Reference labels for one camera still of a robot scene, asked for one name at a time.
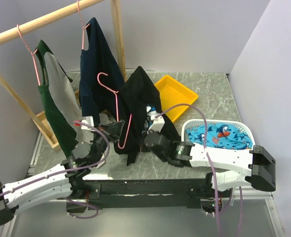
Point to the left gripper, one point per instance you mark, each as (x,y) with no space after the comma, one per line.
(112,130)

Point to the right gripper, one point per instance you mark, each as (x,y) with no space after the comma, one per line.
(144,133)

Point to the pink wire hanger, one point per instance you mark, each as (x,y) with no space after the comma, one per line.
(116,106)

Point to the black t shirt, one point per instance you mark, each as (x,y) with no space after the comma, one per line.
(135,95)

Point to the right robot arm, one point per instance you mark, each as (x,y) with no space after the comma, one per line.
(229,168)

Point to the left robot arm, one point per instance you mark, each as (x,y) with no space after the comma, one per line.
(64,180)

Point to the navy blue shirt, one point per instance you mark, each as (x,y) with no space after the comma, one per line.
(95,98)

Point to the green and grey shirt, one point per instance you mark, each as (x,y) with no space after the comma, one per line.
(60,103)

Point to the pink hanger with navy shirt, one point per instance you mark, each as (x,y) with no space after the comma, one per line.
(83,26)

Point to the pink hanger with green shirt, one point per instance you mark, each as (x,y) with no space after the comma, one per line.
(32,53)

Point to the white laundry basket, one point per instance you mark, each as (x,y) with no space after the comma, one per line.
(199,122)

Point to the yellow plastic tray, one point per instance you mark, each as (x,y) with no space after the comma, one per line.
(173,92)

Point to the wooden clothes rack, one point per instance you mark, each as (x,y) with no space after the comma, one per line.
(6,36)

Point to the blue shark print cloth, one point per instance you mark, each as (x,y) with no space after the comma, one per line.
(220,135)

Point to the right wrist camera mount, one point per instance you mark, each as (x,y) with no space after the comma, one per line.
(156,123)

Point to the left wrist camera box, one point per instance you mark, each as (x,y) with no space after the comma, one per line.
(87,123)

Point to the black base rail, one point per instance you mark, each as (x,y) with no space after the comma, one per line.
(145,193)

